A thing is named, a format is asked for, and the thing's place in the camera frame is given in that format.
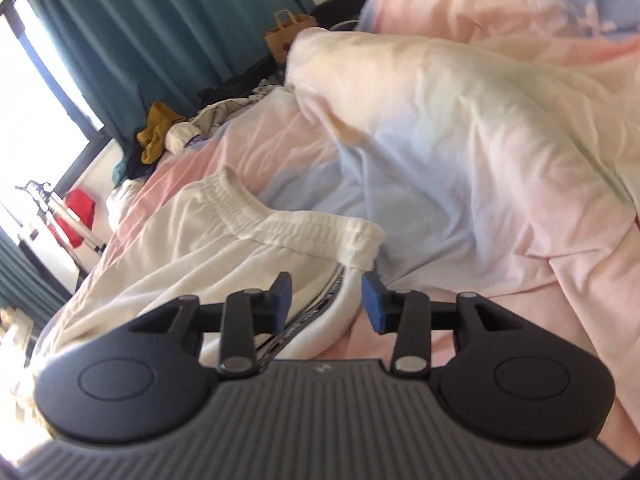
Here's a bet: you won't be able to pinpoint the pastel duvet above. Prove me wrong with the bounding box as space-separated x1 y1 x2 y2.
107 27 640 461

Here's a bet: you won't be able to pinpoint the white shirt purple print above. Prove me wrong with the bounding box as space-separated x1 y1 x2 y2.
165 120 206 156

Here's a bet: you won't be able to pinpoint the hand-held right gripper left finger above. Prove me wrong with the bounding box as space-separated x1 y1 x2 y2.
127 271 293 378

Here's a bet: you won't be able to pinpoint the black padded chair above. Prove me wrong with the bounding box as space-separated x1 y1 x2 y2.
197 0 376 106

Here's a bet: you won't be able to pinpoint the red garment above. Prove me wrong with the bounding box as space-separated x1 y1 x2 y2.
64 189 96 249

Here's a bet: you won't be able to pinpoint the white pants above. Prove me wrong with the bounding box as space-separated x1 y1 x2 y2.
15 165 386 411

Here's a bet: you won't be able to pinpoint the teal curtain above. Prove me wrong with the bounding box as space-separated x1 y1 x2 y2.
10 0 321 141
0 230 71 313

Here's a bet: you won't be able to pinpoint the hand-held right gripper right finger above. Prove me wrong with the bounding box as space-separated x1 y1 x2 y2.
361 271 523 376

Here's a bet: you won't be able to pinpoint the white quilt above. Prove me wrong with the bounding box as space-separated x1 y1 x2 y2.
105 177 147 227

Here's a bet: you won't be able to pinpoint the window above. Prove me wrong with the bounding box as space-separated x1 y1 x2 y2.
0 0 121 211

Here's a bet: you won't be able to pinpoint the mustard yellow garment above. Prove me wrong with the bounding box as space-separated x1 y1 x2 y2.
137 101 187 164

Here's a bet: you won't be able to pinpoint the brown paper bag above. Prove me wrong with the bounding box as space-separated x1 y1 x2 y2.
264 9 318 64

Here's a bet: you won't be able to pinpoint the grey garment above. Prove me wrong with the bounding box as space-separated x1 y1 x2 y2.
190 85 281 132

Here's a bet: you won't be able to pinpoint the dark garment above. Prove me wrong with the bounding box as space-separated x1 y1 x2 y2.
122 149 162 182

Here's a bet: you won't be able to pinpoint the garment steamer stand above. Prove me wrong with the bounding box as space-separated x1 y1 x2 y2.
15 180 108 263

